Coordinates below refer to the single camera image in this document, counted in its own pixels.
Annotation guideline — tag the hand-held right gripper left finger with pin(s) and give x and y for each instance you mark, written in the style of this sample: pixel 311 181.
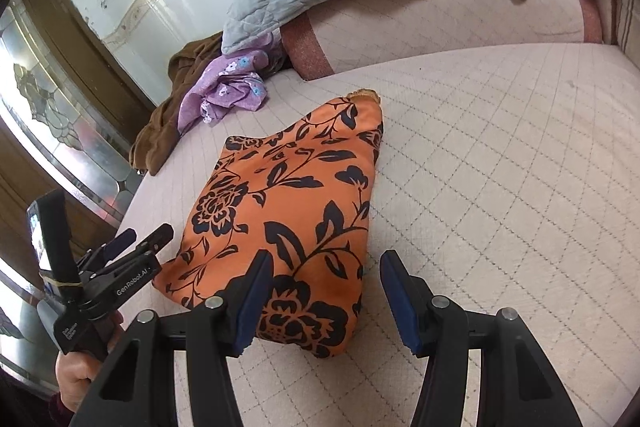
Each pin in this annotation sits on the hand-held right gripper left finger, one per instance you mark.
pixel 252 302

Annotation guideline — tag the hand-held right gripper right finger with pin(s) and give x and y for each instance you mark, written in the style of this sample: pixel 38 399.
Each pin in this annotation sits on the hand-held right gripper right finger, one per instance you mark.
pixel 400 302

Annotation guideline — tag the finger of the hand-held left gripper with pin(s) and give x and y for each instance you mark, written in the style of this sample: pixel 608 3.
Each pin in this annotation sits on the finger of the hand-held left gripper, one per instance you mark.
pixel 157 237
pixel 122 239

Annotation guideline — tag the orange floral garment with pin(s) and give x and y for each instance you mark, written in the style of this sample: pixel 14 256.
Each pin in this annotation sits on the orange floral garment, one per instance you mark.
pixel 290 187

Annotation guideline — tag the person's left hand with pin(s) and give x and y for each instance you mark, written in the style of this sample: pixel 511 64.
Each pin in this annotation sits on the person's left hand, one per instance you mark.
pixel 75 377

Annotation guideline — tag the brown garment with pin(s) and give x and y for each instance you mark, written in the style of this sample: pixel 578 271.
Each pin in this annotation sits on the brown garment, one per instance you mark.
pixel 160 132

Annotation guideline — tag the wooden door with stained glass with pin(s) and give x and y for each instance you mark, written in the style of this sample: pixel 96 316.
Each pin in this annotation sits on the wooden door with stained glass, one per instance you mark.
pixel 50 107

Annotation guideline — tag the pink quilted bed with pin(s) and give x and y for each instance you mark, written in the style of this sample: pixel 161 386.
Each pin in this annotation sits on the pink quilted bed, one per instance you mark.
pixel 500 182

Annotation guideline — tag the purple floral garment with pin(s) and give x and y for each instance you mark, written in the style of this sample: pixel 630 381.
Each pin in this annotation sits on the purple floral garment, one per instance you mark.
pixel 225 82

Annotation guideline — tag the pink quilted bolster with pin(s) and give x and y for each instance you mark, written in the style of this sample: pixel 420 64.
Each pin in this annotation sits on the pink quilted bolster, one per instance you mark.
pixel 450 22

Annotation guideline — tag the striped pink cushion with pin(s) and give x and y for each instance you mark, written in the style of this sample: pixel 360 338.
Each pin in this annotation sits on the striped pink cushion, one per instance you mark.
pixel 622 17

